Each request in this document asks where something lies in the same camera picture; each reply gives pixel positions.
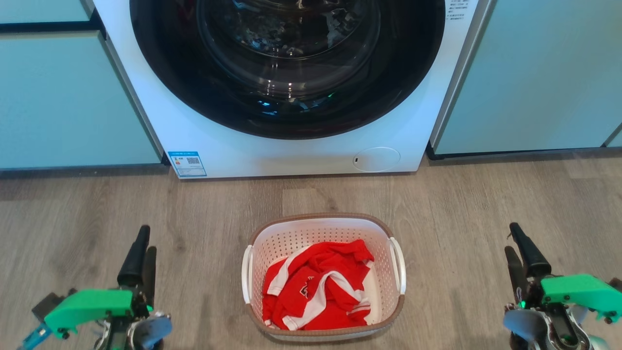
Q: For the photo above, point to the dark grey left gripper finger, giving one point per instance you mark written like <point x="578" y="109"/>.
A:
<point x="149" y="272"/>
<point x="133" y="262"/>

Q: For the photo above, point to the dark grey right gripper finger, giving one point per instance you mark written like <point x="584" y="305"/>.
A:
<point x="515" y="272"/>
<point x="529" y="255"/>

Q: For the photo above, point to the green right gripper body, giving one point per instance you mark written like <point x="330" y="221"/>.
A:
<point x="578" y="291"/>

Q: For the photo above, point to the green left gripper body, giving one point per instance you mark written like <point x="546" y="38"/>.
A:
<point x="90" y="304"/>

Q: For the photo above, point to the white perforated laundry basket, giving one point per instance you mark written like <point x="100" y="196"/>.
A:
<point x="291" y="238"/>

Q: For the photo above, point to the blue energy label sticker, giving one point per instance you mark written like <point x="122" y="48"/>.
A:
<point x="187" y="164"/>

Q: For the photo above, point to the red and white garment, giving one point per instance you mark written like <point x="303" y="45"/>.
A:
<point x="320" y="291"/>

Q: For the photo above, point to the pale green cabinet door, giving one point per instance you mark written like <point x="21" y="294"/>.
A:
<point x="63" y="102"/>
<point x="539" y="78"/>
<point x="39" y="9"/>

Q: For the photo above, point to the round white filter cover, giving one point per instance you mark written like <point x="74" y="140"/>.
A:
<point x="376" y="159"/>

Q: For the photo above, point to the white front-load washing machine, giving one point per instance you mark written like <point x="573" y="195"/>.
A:
<point x="301" y="155"/>

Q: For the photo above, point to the round dark glass washer door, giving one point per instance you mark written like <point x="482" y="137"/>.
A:
<point x="160" y="63"/>

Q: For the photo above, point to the small printed text label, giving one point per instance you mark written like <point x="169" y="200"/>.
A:
<point x="458" y="8"/>

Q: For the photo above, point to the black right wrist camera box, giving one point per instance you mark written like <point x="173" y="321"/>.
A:
<point x="616" y="284"/>

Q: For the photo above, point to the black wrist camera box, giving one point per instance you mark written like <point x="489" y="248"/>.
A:
<point x="46" y="305"/>
<point x="616" y="284"/>

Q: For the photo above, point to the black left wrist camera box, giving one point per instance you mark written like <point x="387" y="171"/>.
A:
<point x="46" y="305"/>

